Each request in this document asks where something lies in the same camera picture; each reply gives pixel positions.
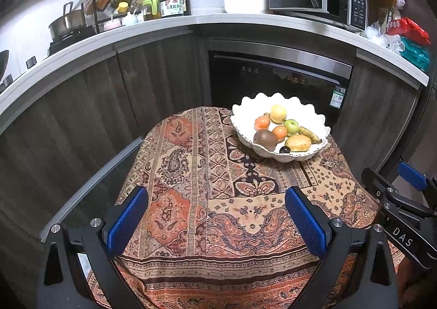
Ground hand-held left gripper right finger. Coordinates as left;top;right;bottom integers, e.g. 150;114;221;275
285;187;400;309

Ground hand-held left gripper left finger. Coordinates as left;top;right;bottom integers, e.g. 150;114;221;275
36;186;150;309

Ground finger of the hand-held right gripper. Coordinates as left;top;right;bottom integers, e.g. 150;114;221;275
362;168;407;205
398;162;437;194

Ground spotted yellow banana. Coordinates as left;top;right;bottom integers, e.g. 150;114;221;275
298;127;321;144

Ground yellow potato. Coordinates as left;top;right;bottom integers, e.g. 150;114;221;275
285;134;312;153

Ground brown kiwi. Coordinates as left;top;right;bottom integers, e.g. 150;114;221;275
253;129;279;151

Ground green apple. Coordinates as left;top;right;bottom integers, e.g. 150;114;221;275
284;119;300;136

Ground round yellow pear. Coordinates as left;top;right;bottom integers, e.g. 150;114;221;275
270;105;287;124

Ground white scalloped bowl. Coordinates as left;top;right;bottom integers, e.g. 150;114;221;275
230;92;331;163

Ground person's right hand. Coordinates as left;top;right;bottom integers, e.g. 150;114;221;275
398;256;434;309

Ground dark wood cabinet door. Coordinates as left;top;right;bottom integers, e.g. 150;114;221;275
116;31;212;135
0;53;144;309
333;58;422;180

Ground patterned paisley tablecloth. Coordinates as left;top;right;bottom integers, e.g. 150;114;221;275
87;106;401;309

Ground green white energy sticker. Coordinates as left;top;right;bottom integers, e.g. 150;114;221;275
332;87;346;108

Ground teal snack packet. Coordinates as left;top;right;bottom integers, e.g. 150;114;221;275
399;36;431;72

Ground red snack packet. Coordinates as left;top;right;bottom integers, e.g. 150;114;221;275
387;17;431;45

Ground white plastic bag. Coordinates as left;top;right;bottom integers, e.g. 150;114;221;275
365;20;405;54

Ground black built-in dishwasher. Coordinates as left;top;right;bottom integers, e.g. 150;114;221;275
208;50;353;125

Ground dark upright packet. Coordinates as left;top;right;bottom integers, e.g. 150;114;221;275
384;7;398;28

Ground black gas stove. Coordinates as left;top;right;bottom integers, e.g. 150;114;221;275
48;27;98;55

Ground black wok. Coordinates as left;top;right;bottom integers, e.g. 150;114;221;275
0;50;10;84

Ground stainless steel pot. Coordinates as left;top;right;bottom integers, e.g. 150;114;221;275
48;2;87;40

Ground grey kitchen countertop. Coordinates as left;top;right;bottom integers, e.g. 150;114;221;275
0;12;429;132

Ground green oil jug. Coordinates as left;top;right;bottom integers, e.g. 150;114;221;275
142;0;161;21

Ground black wire spice rack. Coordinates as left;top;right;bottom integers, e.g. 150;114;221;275
80;0;149;33

